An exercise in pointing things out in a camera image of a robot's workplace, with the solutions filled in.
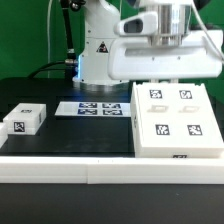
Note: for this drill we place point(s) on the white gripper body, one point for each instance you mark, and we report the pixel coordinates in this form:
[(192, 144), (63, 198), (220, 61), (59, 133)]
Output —
[(134, 58)]

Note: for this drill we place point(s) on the white cabinet door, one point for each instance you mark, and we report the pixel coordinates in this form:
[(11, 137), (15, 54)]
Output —
[(151, 120), (196, 121)]

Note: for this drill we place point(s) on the white cabinet body box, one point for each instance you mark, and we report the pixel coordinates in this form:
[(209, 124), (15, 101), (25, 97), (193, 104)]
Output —
[(174, 121)]

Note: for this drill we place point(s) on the white cabinet top block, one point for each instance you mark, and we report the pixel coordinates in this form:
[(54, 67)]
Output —
[(25, 119)]

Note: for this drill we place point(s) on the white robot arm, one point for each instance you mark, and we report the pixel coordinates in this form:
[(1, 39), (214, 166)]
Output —
[(156, 44)]

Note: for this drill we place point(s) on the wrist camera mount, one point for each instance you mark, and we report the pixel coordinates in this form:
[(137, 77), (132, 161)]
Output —
[(143, 24)]

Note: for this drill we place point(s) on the white marker base plate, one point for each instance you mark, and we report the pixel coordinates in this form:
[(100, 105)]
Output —
[(93, 109)]

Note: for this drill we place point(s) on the white left fence rail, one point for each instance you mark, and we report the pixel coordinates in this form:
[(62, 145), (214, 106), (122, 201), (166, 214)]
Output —
[(3, 133)]

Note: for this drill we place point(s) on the white fence rail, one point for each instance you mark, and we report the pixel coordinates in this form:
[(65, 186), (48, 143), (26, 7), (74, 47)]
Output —
[(3, 133), (110, 170)]

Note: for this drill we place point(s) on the white front fence rail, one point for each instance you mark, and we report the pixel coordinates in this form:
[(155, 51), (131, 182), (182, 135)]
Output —
[(110, 170)]

